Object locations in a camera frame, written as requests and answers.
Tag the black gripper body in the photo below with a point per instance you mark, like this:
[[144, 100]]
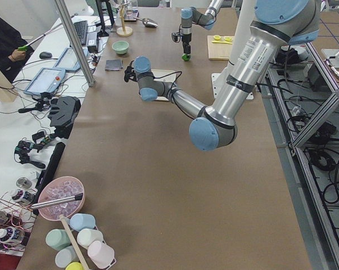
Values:
[[185, 39], [129, 73]]

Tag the green lime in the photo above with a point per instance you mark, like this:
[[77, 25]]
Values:
[[186, 57]]

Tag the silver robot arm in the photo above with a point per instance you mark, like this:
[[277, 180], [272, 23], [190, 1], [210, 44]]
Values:
[[263, 28], [190, 16]]

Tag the grey folded cloth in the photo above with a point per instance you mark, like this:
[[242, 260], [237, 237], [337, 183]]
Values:
[[113, 65]]

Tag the yellow plastic knife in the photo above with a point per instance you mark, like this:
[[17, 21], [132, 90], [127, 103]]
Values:
[[220, 42]]

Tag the mint green bowl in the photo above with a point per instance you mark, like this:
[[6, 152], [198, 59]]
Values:
[[120, 47]]

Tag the wooden cutting board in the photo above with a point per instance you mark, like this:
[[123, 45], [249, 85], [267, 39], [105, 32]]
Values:
[[219, 51]]

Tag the wooden stand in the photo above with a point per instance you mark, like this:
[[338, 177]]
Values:
[[122, 30]]

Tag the silver metal scoop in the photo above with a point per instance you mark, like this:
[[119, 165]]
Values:
[[147, 22]]

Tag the teach pendant tablet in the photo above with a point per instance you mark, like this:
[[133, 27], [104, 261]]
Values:
[[68, 61], [46, 80]]

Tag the black keyboard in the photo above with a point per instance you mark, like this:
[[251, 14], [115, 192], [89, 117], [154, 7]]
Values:
[[81, 28]]

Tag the black computer mouse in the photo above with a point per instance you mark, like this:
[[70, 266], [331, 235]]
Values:
[[45, 55]]

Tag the person in black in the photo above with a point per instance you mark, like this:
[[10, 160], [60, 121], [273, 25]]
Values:
[[11, 59]]

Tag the black long case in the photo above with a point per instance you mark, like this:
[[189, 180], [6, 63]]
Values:
[[49, 172]]

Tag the pink ribbed bowl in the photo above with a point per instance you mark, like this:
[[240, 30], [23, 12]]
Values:
[[54, 183]]

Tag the clear plastic ice cubes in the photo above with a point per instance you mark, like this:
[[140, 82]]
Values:
[[64, 189]]

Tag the blue plastic cup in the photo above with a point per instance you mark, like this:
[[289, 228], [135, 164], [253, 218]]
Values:
[[80, 221]]

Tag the wooden cup rack stick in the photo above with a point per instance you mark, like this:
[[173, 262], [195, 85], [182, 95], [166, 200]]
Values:
[[82, 260]]

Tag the white plastic cup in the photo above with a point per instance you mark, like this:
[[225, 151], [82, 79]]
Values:
[[87, 236]]

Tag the green plastic cup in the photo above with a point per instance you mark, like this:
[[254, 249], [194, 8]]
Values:
[[57, 239]]

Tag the pink plastic cup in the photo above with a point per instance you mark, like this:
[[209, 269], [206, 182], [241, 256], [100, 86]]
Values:
[[102, 255]]

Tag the grey plastic cup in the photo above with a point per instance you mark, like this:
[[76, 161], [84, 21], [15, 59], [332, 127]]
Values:
[[66, 256]]

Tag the yellow plastic cup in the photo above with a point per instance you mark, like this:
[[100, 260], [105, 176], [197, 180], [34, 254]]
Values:
[[74, 266]]

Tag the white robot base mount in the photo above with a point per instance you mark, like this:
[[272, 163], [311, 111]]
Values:
[[241, 36]]

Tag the black plastic bracket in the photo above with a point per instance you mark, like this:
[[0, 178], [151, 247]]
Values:
[[62, 115]]

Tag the aluminium frame post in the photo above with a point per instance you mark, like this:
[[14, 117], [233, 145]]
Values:
[[74, 41]]

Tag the metal scoop with black handle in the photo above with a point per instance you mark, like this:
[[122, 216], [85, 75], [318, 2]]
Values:
[[45, 204]]

